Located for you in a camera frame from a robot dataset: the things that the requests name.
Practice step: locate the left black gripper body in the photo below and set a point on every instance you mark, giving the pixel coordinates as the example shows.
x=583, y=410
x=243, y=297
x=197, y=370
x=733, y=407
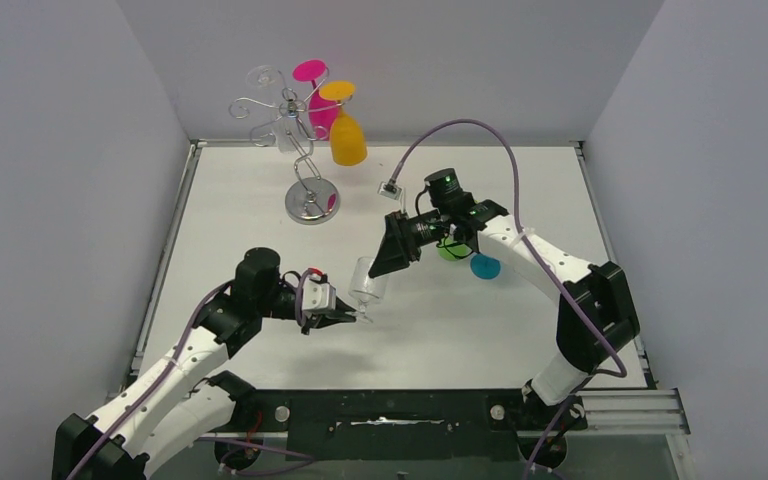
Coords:
x=316, y=317

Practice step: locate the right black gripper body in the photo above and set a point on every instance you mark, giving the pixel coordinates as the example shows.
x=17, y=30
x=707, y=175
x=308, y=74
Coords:
x=399, y=235

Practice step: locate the clear wine glass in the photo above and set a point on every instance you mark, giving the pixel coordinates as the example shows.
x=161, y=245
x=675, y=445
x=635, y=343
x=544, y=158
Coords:
x=277, y=128
x=366, y=290

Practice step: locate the green wine glass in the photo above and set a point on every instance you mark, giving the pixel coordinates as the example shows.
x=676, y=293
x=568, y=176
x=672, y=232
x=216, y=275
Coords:
x=450, y=250

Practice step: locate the blue wine glass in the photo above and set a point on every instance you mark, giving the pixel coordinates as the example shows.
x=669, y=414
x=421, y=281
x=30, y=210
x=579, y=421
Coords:
x=484, y=267

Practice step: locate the orange wine glass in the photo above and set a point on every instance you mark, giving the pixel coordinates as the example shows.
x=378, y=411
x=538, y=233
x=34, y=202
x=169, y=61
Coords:
x=346, y=137

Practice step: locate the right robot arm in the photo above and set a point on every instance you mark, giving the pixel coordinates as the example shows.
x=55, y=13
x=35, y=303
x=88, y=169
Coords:
x=596, y=314

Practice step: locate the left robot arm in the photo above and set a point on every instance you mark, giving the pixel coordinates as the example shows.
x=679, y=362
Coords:
x=186, y=393

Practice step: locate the pink wine glass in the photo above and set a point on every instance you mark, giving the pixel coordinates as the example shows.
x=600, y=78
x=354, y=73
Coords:
x=320, y=114

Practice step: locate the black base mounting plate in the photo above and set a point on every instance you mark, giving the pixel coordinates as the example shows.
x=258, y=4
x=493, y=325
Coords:
x=378, y=425

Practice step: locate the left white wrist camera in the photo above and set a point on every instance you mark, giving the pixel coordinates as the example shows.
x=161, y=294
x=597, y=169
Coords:
x=318, y=296

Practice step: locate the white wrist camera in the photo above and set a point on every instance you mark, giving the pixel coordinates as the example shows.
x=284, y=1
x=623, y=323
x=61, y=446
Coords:
x=391, y=190
x=318, y=296

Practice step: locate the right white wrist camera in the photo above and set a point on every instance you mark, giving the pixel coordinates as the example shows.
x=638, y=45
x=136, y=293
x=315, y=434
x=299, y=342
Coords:
x=391, y=190

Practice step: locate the chrome wire glass rack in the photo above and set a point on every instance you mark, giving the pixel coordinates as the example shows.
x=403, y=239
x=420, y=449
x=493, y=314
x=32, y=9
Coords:
x=311, y=199

